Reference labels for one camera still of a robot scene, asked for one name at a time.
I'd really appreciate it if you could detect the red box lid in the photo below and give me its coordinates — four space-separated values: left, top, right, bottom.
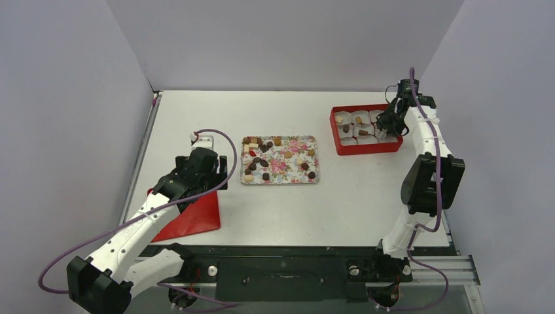
152 192 221 243

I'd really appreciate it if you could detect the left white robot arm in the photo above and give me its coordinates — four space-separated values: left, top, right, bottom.
67 148 227 313

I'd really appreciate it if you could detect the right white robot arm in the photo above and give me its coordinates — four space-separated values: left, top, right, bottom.
369 78 465 280

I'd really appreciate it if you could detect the red chocolate box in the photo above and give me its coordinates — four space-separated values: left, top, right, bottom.
329 104 403 156

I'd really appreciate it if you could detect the white swirl oval chocolate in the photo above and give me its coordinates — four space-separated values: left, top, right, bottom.
243 175 255 183

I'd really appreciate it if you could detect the floral rectangular tray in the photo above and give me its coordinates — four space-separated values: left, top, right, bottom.
240 135 320 186

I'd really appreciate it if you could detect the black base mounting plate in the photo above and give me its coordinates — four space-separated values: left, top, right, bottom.
140 243 449 303

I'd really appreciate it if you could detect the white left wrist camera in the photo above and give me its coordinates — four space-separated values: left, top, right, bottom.
190 132 214 150

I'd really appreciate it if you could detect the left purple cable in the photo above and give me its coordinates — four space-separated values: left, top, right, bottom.
38 128 238 294

